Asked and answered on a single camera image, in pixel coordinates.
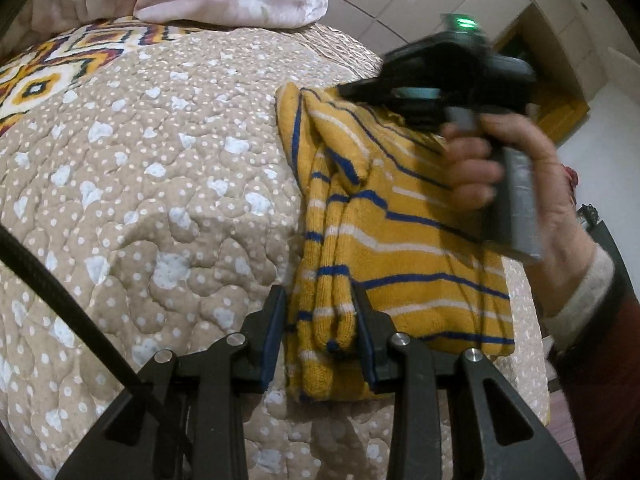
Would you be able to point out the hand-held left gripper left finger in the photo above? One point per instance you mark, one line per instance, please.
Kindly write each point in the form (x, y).
(272, 332)

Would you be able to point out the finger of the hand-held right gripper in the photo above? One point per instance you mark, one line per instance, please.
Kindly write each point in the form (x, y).
(367, 89)
(417, 107)

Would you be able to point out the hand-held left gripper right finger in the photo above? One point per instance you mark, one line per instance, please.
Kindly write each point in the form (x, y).
(364, 345)

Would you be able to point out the yellow striped sweater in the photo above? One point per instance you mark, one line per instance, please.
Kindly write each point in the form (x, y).
(400, 240)

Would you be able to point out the person's right forearm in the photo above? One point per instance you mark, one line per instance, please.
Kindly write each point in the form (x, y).
(600, 360)

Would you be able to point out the person's right hand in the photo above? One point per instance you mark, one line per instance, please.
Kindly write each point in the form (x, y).
(555, 200)

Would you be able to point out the wooden door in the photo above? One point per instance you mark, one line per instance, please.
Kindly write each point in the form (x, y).
(565, 115)

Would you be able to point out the beige dotted bed quilt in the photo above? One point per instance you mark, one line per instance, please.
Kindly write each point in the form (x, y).
(150, 185)

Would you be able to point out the geometric patterned blanket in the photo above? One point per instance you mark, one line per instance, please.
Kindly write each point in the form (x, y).
(45, 75)

